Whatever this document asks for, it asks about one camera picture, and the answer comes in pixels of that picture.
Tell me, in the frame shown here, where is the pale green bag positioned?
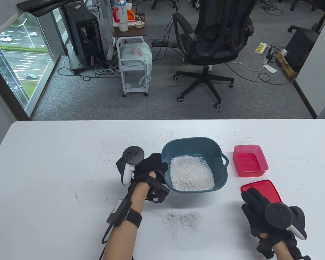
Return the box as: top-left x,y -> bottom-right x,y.
120,43 -> 153,88

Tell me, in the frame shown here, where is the black keyboard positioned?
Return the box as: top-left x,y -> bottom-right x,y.
16,0 -> 71,12

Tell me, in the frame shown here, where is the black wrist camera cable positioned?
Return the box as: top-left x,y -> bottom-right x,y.
99,223 -> 117,260

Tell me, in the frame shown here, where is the white floor cable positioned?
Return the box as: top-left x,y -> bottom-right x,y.
227,61 -> 264,72

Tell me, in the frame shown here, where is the white desk leg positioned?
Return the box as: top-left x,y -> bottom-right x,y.
100,0 -> 114,61

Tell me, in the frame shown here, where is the glass window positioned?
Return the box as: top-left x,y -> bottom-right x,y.
0,12 -> 60,117

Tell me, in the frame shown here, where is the brown cardboard box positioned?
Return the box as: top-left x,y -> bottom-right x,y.
275,51 -> 298,80

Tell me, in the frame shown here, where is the red plastic lid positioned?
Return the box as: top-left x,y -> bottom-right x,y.
241,179 -> 283,206

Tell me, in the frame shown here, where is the white cart with wooden top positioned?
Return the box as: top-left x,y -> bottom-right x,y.
113,13 -> 149,97

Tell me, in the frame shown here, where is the teal plastic basin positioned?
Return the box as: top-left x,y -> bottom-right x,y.
161,137 -> 229,193

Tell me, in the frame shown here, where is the person's left hand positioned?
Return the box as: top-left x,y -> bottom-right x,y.
129,153 -> 170,204

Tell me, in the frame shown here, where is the white rice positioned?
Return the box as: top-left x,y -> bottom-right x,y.
170,155 -> 215,191

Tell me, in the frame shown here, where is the black floor cable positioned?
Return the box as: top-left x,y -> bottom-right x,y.
58,64 -> 122,82
226,62 -> 290,86

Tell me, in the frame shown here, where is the red plastic container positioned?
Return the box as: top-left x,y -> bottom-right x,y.
233,144 -> 269,178

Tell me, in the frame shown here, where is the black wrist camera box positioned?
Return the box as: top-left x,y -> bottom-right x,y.
106,199 -> 132,225

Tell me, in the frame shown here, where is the black cabinet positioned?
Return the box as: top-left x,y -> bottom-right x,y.
285,28 -> 321,73

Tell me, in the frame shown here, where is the black and white controller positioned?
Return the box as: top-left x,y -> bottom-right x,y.
265,203 -> 307,241
116,146 -> 145,186

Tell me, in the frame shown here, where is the person's left forearm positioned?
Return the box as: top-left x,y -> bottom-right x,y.
99,181 -> 150,260

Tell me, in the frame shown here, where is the black computer tower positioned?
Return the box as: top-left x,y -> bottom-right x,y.
63,2 -> 104,71

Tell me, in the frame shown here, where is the person's right hand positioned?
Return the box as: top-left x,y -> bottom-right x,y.
241,187 -> 298,258

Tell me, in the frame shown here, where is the black power strip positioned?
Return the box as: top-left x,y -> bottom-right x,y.
152,39 -> 179,48

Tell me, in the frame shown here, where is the black office chair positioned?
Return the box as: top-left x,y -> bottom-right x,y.
288,0 -> 325,34
173,0 -> 255,109

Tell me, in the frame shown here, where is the white tumbler with red handle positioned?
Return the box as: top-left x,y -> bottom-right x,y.
113,0 -> 129,32

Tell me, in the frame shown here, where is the black chair base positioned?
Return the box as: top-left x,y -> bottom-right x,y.
152,0 -> 177,10
290,0 -> 317,11

